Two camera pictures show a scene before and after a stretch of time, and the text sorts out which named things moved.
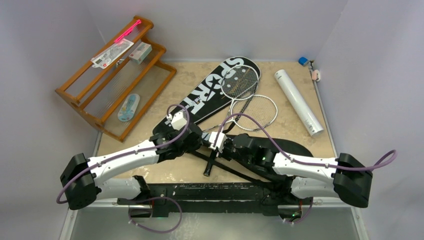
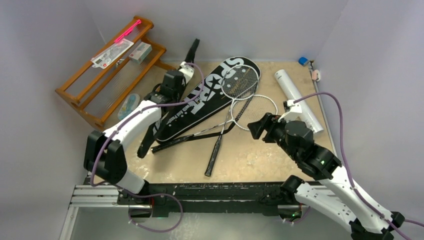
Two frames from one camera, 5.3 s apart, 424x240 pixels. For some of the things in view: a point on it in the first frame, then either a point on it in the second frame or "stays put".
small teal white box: (140, 52) stays put
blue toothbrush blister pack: (128, 109) stays put
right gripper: (230, 145) to (265, 124)
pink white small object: (316, 75) stays put
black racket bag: (260, 149) to (162, 118)
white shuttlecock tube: (298, 103) stays put
